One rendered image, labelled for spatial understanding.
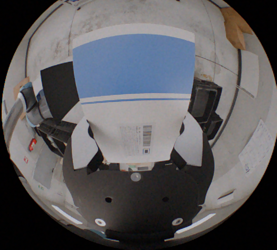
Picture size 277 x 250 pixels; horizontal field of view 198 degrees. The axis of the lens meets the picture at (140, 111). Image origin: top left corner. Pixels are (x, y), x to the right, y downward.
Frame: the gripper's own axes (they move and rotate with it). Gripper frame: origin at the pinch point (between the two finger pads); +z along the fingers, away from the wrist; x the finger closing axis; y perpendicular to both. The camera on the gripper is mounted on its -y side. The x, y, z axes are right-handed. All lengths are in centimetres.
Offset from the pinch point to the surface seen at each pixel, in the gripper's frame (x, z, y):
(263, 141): 249, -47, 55
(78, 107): -44, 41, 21
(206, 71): 113, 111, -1
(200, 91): 64, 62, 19
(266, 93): 250, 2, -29
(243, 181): 250, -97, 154
